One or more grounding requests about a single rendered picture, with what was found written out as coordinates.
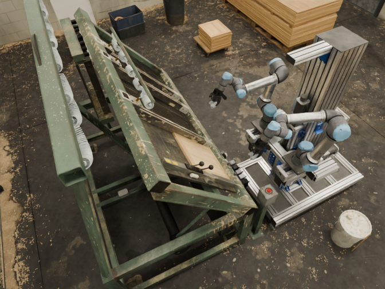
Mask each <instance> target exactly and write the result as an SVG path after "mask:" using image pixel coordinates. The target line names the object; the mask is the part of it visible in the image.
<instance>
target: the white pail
mask: <svg viewBox="0 0 385 289"><path fill-rule="evenodd" d="M335 224H336V225H335V226H334V227H333V228H332V230H331V239H332V240H333V242H334V243H335V244H336V245H338V246H340V247H342V248H349V247H351V246H352V245H353V244H354V243H357V242H358V241H359V240H362V239H364V240H365V239H366V238H367V237H368V236H370V235H371V234H370V233H371V231H372V226H371V223H370V221H369V219H368V218H367V217H366V216H365V215H364V214H362V213H360V212H358V211H356V210H346V211H345V212H343V213H342V214H341V215H340V217H339V219H338V221H336V222H335ZM364 240H363V241H364ZM363 241H362V242H363ZM362 242H361V243H362ZM361 243H359V244H358V245H357V246H356V247H355V248H357V247H358V246H359V245H360V244H361ZM355 248H354V249H355ZM354 249H353V250H354ZM353 250H352V251H353Z"/></svg>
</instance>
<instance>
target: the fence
mask: <svg viewBox="0 0 385 289"><path fill-rule="evenodd" d="M166 159H168V158H165V157H163V158H162V159H161V160H160V161H161V163H162V165H163V167H166V168H169V169H173V170H176V171H180V172H183V173H186V174H190V173H193V174H196V175H198V176H199V178H203V179H205V178H206V177H210V178H212V180H213V181H214V182H217V183H220V184H223V185H226V186H230V187H235V186H236V183H235V182H234V181H233V180H230V179H227V178H224V177H221V176H219V175H216V174H213V173H209V172H207V171H204V170H203V172H204V173H203V174H201V173H198V172H196V171H192V170H189V169H187V168H186V166H185V164H183V163H180V162H177V161H174V162H176V163H177V164H178V165H175V164H173V160H171V159H168V160H170V161H171V163H169V162H167V161H166Z"/></svg>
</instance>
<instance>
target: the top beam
mask: <svg viewBox="0 0 385 289"><path fill-rule="evenodd" d="M74 17H75V20H76V22H77V24H78V27H79V29H80V32H81V34H82V37H83V39H84V41H85V43H86V46H87V48H88V50H89V53H90V55H91V58H92V60H93V62H94V65H95V67H96V69H97V72H98V74H99V76H100V79H101V81H102V84H103V86H104V88H105V91H106V93H107V95H108V98H109V101H110V102H111V105H112V107H113V110H114V112H115V114H116V117H117V119H118V121H119V124H120V126H121V129H122V130H123V133H124V136H125V138H126V140H127V143H128V145H129V147H130V150H131V152H132V155H133V157H134V159H135V162H136V164H137V166H138V169H139V171H140V173H141V175H142V178H143V181H144V183H145V185H146V188H147V190H148V191H149V192H154V193H161V192H162V191H164V190H165V189H166V188H167V187H168V186H169V185H170V184H171V181H170V179H169V177H168V175H167V173H166V171H165V169H164V167H163V165H162V163H161V161H160V159H159V157H158V155H157V153H156V151H155V149H154V147H153V145H152V143H151V141H150V138H149V136H148V134H147V132H146V130H145V128H144V126H143V124H142V122H141V120H140V118H139V116H138V114H137V112H136V110H135V108H134V106H133V104H132V103H131V102H129V101H127V100H125V99H123V98H122V96H121V94H120V92H119V89H120V90H122V91H124V92H126V90H125V88H124V86H123V83H122V82H121V80H120V77H119V75H118V74H117V72H116V69H115V67H114V66H113V64H112V61H111V60H109V59H107V58H105V57H104V56H103V55H102V54H101V52H100V49H101V50H103V51H104V52H106V53H107V51H106V50H105V47H104V46H102V45H101V44H99V43H98V42H96V41H95V38H94V36H96V37H97V38H99V39H100V37H99V35H98V34H97V31H96V29H95V27H94V25H93V23H92V21H91V19H90V17H89V15H88V13H87V12H85V11H84V10H83V9H81V8H80V7H79V8H78V9H77V10H76V12H75V13H74ZM93 35H94V36H93ZM126 93H127V92H126Z"/></svg>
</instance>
